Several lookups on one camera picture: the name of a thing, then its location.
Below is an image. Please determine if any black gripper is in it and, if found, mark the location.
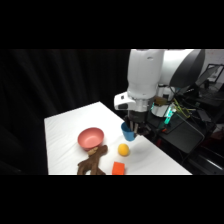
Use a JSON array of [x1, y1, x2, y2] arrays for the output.
[[124, 109, 152, 137]]

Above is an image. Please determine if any blue plastic cup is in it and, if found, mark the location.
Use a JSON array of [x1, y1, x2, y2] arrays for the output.
[[120, 121, 138, 143]]

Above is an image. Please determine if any pink plastic bowl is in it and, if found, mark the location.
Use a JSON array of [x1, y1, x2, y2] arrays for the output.
[[77, 127, 105, 150]]

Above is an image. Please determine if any yellow ball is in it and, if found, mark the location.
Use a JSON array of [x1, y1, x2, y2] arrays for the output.
[[117, 143, 131, 157]]

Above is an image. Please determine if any green light strip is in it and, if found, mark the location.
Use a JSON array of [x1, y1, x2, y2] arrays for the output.
[[163, 105, 177, 128]]

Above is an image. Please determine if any orange block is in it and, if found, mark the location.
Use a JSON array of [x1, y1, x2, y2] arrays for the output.
[[111, 161, 126, 176]]

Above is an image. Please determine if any black robot stand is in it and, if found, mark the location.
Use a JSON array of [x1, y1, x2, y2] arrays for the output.
[[146, 99, 206, 158]]

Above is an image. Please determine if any brown plush toy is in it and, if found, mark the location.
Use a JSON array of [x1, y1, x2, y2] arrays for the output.
[[76, 144, 110, 176]]

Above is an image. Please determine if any dark computer monitor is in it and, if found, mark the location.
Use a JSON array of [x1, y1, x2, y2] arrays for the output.
[[194, 63, 224, 90]]

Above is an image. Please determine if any black curtain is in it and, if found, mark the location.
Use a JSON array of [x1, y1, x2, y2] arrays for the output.
[[0, 49, 132, 176]]

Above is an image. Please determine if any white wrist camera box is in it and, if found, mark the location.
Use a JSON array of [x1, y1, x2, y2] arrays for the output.
[[113, 92, 137, 111]]

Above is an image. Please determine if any tan wrist cable bracket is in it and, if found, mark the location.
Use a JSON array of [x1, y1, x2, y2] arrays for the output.
[[153, 95, 172, 108]]

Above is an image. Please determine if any yellow-green cable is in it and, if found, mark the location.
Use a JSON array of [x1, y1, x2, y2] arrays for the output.
[[172, 98, 193, 120]]

